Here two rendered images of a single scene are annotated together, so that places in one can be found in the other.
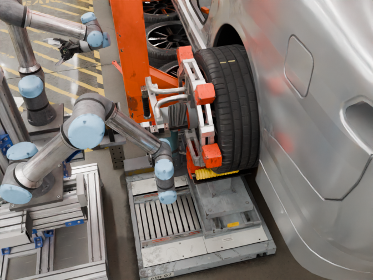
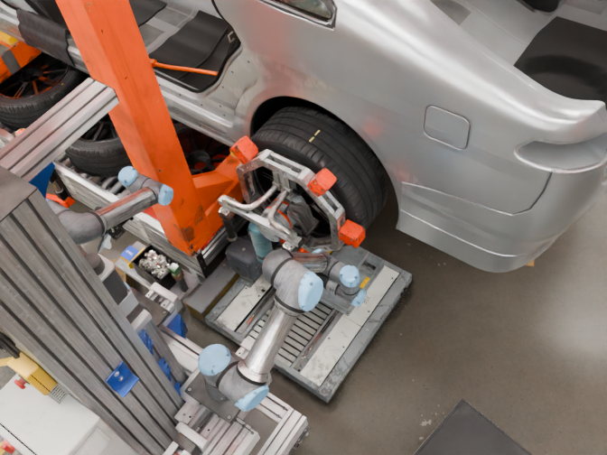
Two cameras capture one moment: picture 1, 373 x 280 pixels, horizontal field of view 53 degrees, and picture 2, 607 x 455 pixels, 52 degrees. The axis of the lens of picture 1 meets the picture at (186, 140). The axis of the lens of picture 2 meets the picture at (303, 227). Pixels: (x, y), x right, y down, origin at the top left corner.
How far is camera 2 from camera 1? 133 cm
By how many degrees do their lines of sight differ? 26
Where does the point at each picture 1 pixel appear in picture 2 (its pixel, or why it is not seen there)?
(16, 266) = not seen: outside the picture
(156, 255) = (320, 366)
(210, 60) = (298, 144)
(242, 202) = (356, 255)
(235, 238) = (371, 293)
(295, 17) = (428, 91)
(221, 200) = not seen: hidden behind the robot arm
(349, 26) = (497, 92)
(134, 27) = (171, 152)
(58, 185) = not seen: hidden behind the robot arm
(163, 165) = (350, 273)
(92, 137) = (318, 292)
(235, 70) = (330, 141)
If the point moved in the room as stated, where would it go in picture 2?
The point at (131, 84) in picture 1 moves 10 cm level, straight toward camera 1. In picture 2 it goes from (182, 214) to (198, 224)
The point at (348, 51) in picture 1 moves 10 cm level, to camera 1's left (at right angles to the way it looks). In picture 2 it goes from (508, 111) to (488, 129)
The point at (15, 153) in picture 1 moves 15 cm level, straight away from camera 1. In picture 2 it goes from (215, 364) to (175, 356)
